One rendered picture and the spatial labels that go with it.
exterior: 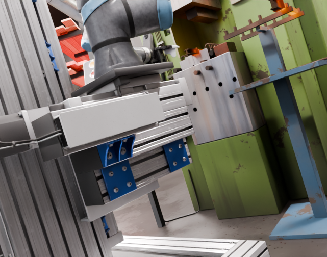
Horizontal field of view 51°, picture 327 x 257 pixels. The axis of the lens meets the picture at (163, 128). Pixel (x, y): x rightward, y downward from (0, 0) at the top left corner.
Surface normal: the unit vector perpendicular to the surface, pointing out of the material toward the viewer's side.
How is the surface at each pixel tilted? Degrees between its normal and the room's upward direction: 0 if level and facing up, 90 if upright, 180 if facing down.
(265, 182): 90
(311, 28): 90
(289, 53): 90
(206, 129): 90
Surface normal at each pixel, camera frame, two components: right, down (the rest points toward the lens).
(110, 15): 0.18, -0.05
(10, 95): 0.67, -0.20
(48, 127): -0.68, 0.22
